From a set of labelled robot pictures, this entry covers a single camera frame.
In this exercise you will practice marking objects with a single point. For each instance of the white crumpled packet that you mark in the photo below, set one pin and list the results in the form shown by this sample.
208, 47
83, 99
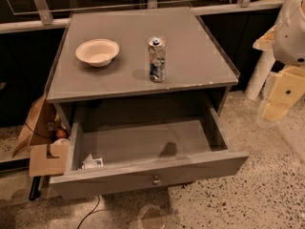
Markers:
90, 162

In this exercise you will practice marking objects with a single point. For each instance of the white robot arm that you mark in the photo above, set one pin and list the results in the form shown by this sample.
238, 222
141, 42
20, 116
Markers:
289, 49

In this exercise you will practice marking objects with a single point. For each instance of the silver blue redbull can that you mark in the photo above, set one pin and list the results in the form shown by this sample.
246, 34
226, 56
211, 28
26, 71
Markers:
157, 58

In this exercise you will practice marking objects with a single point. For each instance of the white paper bowl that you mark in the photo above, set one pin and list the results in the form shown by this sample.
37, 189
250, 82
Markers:
97, 52

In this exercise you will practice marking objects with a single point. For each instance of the white railing bar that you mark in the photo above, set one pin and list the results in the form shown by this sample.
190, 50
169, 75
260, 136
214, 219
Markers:
63, 22

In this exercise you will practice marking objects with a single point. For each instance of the brown cardboard box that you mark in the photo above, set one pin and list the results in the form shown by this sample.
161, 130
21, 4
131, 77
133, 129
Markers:
48, 154

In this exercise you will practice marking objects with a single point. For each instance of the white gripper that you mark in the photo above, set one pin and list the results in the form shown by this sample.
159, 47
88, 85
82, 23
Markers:
291, 40

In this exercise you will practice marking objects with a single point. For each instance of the metal drawer knob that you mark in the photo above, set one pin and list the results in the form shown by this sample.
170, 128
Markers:
156, 180

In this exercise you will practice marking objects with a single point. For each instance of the white diagonal pole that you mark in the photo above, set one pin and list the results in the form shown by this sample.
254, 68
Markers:
261, 71

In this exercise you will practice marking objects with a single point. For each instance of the open grey top drawer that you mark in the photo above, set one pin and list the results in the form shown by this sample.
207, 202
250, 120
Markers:
179, 141

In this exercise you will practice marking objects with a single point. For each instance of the grey wooden cabinet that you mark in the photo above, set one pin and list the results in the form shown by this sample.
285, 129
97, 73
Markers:
194, 60

